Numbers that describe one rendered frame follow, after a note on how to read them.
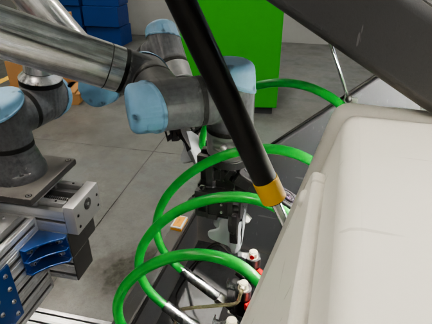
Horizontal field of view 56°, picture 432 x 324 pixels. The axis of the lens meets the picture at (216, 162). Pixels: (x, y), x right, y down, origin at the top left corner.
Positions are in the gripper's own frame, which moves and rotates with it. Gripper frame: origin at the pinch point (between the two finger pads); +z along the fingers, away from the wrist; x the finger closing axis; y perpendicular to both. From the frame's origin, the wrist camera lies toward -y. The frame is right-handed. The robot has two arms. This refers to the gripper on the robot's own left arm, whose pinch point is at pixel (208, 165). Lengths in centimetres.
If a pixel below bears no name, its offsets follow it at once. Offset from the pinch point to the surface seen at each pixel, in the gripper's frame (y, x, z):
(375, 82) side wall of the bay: -25.7, -28.6, -5.9
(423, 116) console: -56, 31, 15
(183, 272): -1.6, 13.8, 19.2
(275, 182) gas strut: -45, 31, 14
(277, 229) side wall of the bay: 15.0, -28.3, 16.3
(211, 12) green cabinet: 166, -189, -188
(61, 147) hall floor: 269, -66, -108
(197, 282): -2.1, 12.0, 21.5
